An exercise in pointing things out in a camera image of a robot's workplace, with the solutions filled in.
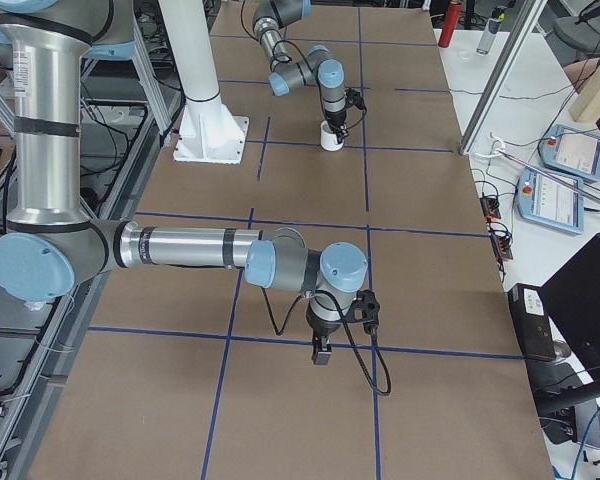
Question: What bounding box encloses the aluminium frame post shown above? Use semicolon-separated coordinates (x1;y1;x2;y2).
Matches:
459;0;547;155

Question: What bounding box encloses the aluminium frame rail left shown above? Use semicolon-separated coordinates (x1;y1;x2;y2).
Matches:
0;120;165;479

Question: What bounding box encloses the upper orange connector board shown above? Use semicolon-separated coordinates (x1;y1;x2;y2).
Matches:
480;196;501;221

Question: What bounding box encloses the orange connector board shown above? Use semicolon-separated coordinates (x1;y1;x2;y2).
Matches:
480;196;501;221
490;232;513;262

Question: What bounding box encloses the upper teach pendant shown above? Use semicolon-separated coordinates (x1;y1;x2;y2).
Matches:
540;124;600;182

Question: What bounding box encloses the lower orange connector board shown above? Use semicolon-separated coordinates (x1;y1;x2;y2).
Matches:
490;232;513;262

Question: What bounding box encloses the black box device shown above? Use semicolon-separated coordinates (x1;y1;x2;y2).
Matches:
507;283;556;362

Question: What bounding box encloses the blue network cable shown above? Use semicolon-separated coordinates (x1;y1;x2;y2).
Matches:
569;399;600;480

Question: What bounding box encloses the grey water bottle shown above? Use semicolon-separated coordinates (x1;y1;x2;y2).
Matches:
476;6;506;55

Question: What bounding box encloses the teach pendant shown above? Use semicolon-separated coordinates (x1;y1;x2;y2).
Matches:
540;124;600;182
516;168;584;235

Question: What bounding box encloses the lower teach pendant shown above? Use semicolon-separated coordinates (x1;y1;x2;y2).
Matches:
516;168;584;235

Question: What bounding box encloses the red bottle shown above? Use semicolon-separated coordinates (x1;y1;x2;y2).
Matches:
438;0;463;48

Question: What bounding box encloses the white smiley face mug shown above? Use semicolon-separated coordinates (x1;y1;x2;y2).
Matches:
320;120;344;152

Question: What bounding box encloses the white pedestal column with base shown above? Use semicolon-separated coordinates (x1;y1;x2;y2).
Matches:
159;0;249;165

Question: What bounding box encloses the black laptop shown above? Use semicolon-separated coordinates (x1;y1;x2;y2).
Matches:
540;233;600;368

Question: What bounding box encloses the near black camera cable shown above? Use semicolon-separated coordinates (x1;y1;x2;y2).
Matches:
261;287;393;399

